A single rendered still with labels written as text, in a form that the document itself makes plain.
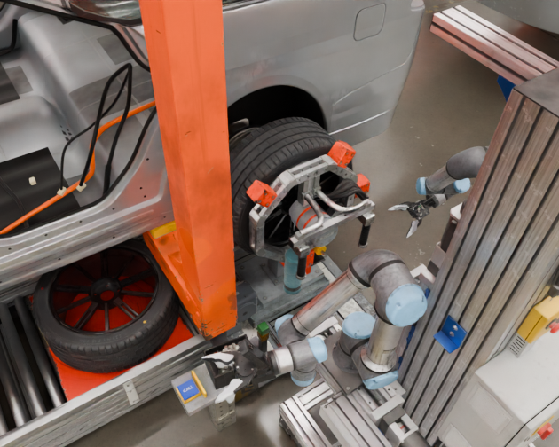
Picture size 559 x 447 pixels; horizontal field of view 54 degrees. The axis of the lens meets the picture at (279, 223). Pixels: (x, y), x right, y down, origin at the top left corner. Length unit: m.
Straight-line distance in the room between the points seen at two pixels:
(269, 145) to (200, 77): 0.87
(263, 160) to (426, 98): 2.73
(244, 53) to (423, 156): 2.27
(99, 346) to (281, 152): 1.15
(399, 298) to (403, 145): 2.88
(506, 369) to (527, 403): 0.11
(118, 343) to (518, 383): 1.63
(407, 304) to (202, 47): 0.86
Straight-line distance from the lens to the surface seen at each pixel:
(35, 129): 3.07
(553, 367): 1.84
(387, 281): 1.56
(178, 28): 1.45
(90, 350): 2.61
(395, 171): 4.08
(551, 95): 1.29
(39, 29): 3.65
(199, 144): 1.67
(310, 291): 3.08
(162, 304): 2.65
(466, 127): 4.65
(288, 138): 2.37
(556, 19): 4.43
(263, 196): 2.23
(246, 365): 1.62
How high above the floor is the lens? 2.68
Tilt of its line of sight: 48 degrees down
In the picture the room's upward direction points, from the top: 3 degrees clockwise
